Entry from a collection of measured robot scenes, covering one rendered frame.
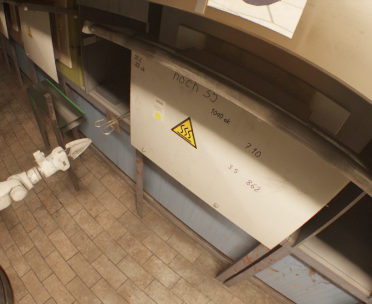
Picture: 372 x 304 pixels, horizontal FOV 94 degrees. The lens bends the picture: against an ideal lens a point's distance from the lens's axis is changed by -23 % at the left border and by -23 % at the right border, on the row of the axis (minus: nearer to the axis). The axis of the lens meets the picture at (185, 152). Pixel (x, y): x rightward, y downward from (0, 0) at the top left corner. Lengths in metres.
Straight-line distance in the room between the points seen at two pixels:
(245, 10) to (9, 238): 1.91
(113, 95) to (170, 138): 0.61
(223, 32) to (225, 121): 0.23
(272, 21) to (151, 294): 1.52
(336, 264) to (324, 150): 0.73
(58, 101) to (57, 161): 0.74
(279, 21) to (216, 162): 0.45
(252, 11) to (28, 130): 2.50
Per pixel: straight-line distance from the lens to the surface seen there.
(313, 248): 0.95
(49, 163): 0.93
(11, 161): 2.35
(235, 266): 1.30
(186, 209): 1.26
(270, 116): 0.32
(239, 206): 0.65
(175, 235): 1.68
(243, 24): 0.22
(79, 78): 1.33
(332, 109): 0.54
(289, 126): 0.32
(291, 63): 0.54
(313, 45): 0.20
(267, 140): 0.48
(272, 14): 0.21
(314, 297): 1.37
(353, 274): 1.06
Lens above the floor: 1.55
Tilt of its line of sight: 47 degrees down
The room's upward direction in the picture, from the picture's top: 13 degrees clockwise
